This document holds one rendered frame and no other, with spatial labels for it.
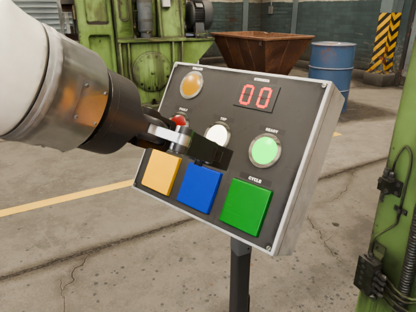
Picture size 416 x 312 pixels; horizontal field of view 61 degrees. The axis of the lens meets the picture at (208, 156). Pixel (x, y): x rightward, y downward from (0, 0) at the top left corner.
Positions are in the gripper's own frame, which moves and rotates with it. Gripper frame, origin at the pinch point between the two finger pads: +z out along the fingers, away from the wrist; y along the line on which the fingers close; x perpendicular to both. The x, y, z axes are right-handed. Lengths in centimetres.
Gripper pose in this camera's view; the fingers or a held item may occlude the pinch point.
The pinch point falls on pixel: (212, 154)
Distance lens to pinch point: 46.5
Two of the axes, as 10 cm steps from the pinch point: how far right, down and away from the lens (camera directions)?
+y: 7.6, 2.5, -6.0
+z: 5.7, 2.1, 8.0
